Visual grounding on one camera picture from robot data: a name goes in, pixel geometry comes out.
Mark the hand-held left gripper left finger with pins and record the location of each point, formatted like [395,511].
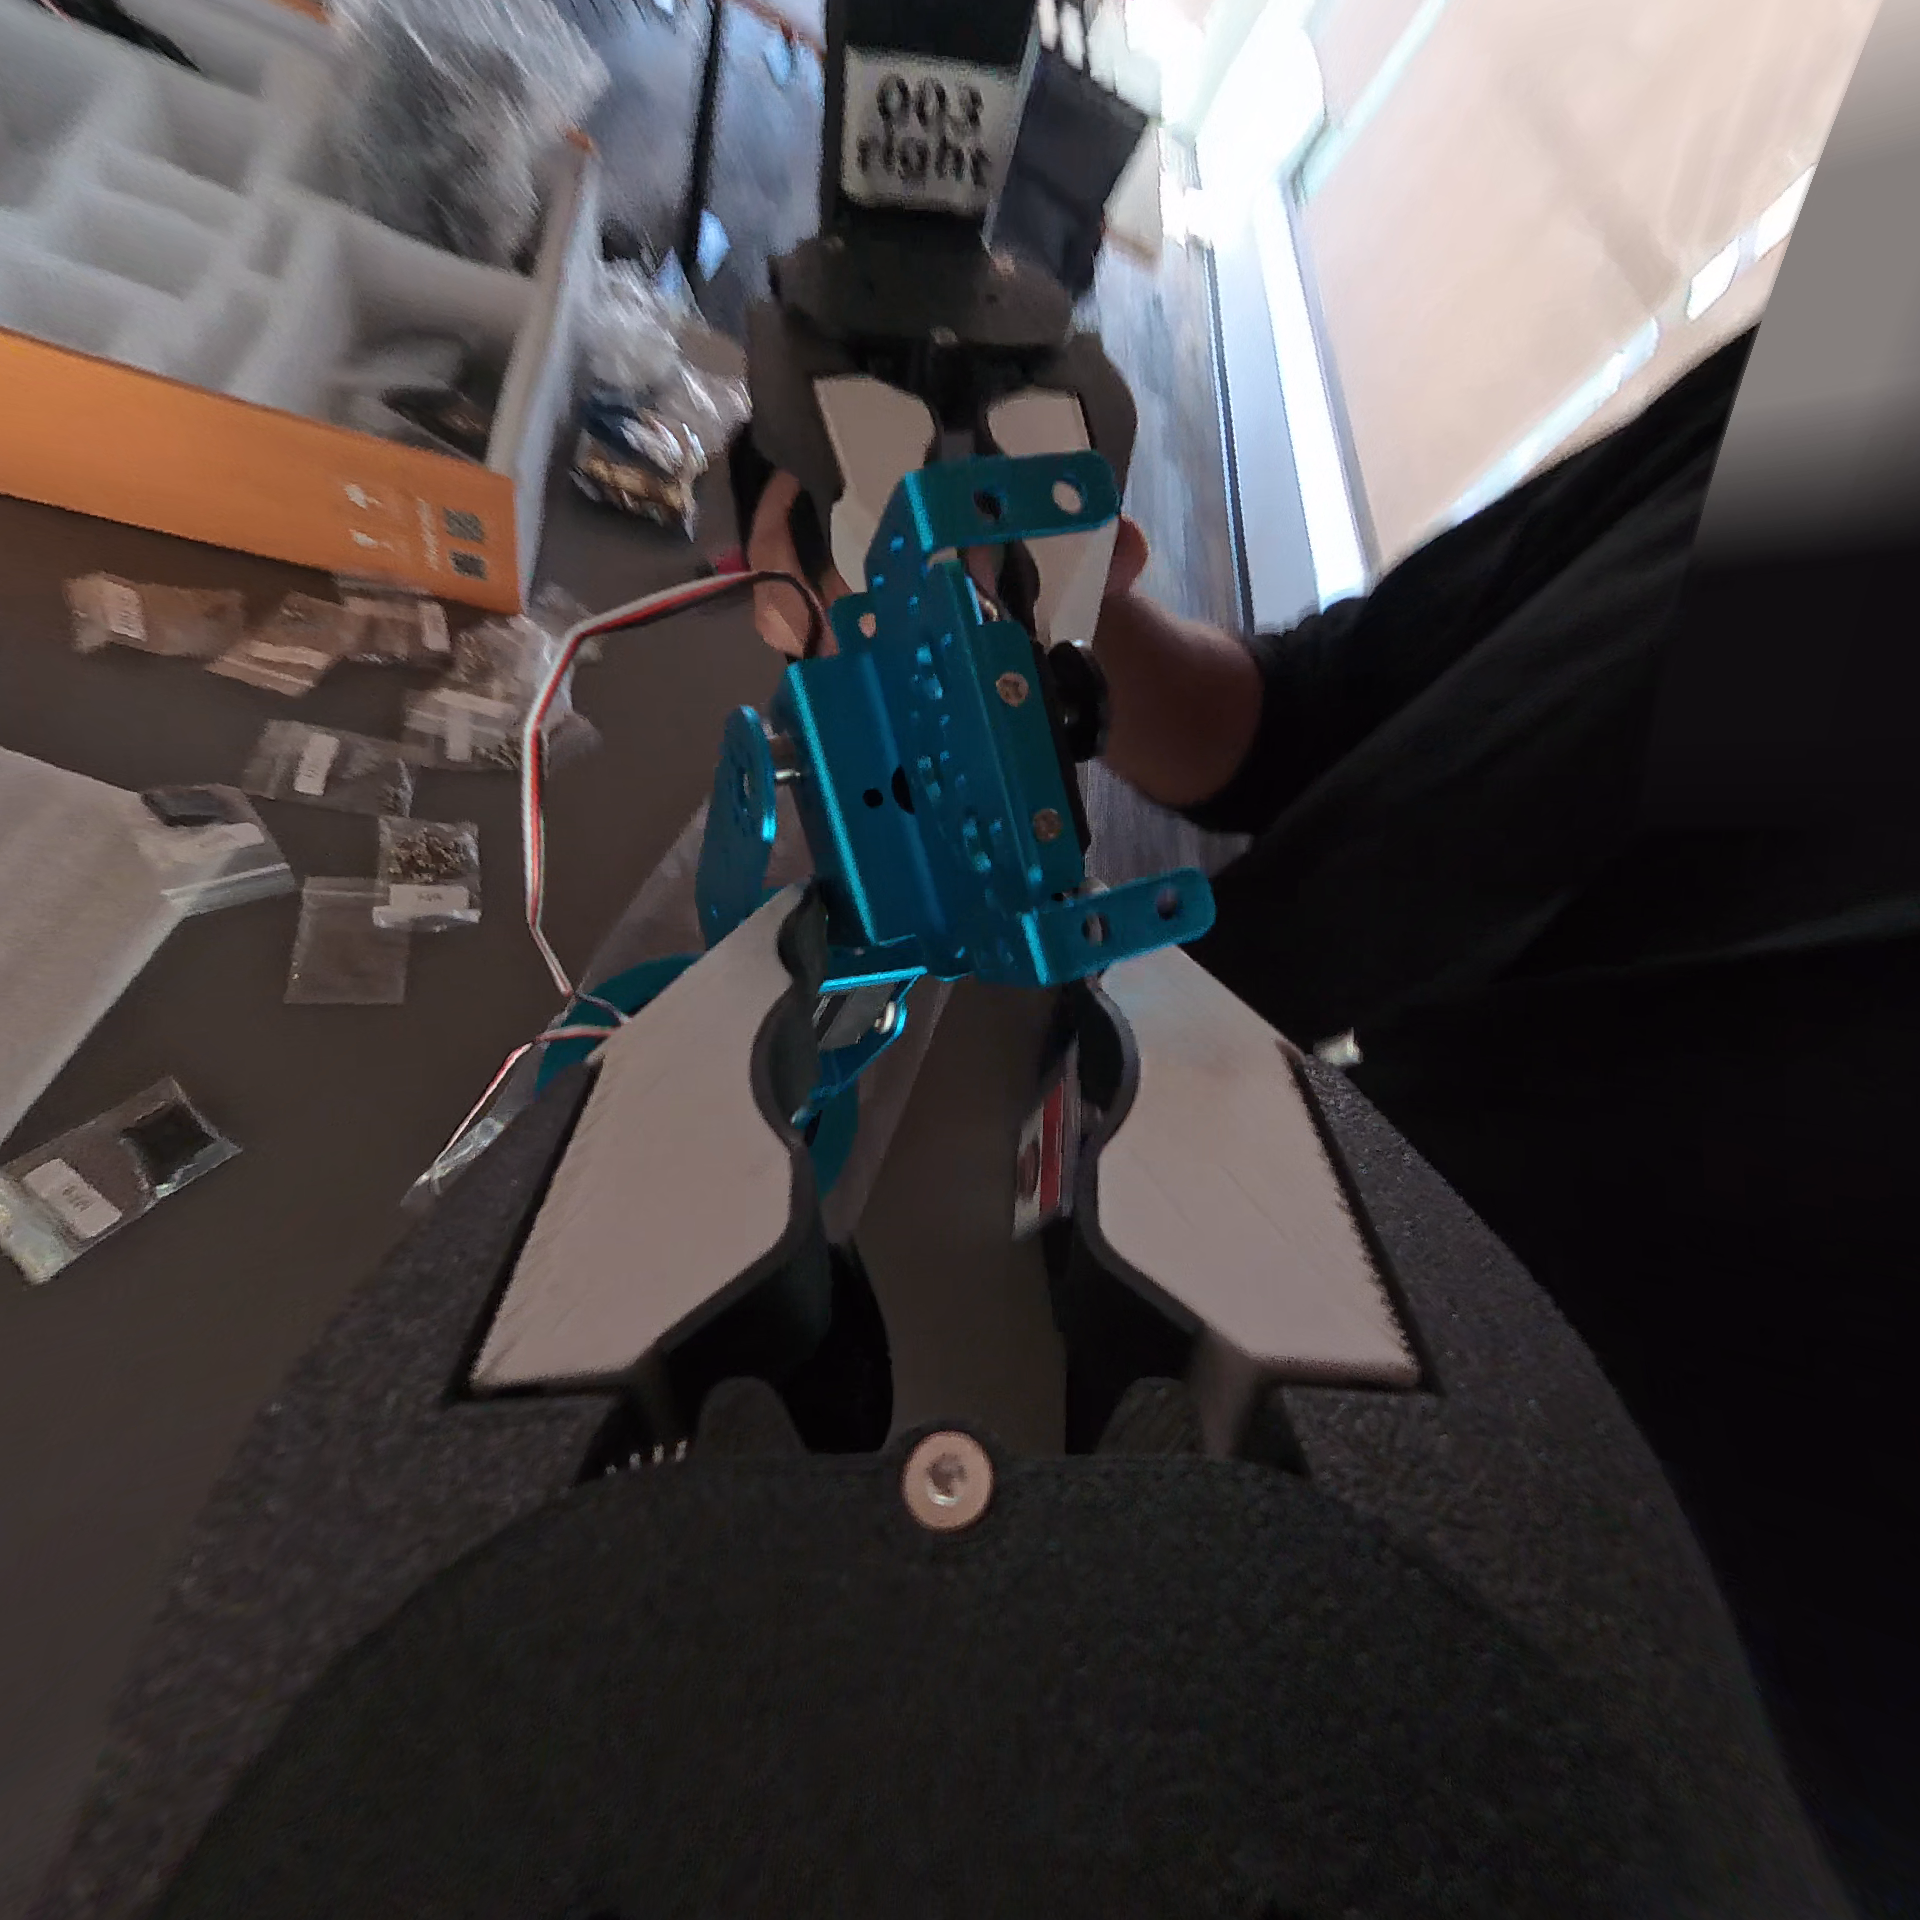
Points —
[645,1214]

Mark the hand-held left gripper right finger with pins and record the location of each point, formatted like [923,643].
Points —
[1260,1214]

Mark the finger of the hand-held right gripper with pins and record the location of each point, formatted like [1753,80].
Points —
[1042,421]
[878,452]

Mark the blue servo bracket assembly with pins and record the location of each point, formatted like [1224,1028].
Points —
[930,750]

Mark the person's right forearm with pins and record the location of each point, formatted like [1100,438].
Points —
[1184,705]

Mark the dark grey desk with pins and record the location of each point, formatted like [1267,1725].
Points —
[224,1425]

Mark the person's right hand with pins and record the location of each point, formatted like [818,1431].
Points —
[787,571]

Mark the red printed card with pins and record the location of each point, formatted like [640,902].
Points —
[1049,1155]

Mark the crumpled clear plastic wrap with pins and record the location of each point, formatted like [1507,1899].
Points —
[661,347]

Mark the clear bag with black part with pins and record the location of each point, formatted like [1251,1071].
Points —
[105,1184]
[211,840]

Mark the group of small parts bags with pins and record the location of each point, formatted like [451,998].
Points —
[346,750]

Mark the white foam sheet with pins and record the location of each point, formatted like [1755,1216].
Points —
[75,931]

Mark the orange and white cardboard box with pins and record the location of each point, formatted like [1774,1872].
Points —
[224,452]

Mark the white foam box insert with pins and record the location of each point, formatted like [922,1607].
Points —
[181,225]

